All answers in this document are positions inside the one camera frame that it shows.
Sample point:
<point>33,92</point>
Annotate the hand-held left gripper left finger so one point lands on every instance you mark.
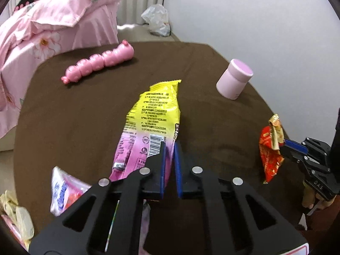
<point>163,170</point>

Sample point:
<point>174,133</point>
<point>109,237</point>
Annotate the pink cylindrical jar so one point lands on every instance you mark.
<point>233,78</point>

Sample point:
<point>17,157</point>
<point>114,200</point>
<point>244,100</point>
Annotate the brown tablecloth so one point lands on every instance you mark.
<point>212,127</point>

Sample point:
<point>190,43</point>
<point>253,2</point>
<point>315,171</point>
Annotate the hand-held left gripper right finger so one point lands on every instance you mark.
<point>178,170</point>

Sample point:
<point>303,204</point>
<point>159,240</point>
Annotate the pink floral bed sheet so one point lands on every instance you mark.
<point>16,85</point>

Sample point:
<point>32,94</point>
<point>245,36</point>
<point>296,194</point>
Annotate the silver and pink snack wrapper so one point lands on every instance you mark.
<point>65,191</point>

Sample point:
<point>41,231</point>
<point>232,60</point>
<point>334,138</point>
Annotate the red and gold snack packet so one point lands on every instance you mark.
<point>269,154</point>

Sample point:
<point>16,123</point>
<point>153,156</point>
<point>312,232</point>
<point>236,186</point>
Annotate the yellow and pink snack packet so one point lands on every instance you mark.
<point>154,111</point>

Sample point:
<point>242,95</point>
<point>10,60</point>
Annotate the clear plastic bag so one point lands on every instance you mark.
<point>158,18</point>

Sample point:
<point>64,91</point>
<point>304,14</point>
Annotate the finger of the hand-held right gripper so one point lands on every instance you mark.
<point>292,155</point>
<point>294,144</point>

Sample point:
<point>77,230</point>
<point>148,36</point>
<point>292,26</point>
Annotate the pink floral quilt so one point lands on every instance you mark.
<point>53,16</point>

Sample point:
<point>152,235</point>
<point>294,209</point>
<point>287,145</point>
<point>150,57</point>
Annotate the person's right hand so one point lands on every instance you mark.
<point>309,199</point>

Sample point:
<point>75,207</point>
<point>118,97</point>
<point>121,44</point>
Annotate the pink caterpillar toy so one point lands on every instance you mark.
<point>98,61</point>

